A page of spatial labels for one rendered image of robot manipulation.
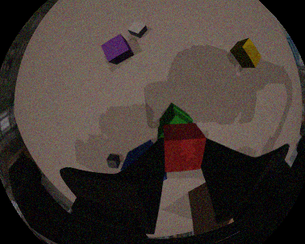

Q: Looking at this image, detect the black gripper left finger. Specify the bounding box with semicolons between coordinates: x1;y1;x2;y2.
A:
61;137;165;233

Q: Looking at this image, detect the green block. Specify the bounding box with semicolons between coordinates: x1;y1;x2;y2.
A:
160;103;194;125
158;109;194;139

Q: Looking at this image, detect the yellow cube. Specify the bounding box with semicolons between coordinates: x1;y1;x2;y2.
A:
230;38;261;68

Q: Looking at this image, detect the purple cube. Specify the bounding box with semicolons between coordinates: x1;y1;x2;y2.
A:
102;34;134;65

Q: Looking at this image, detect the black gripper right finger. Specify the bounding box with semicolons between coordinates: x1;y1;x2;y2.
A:
201;138;289;224

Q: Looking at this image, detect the large blue block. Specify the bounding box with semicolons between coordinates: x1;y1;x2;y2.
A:
121;139;153;170

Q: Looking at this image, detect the red block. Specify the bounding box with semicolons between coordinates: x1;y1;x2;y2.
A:
163;123;207;173

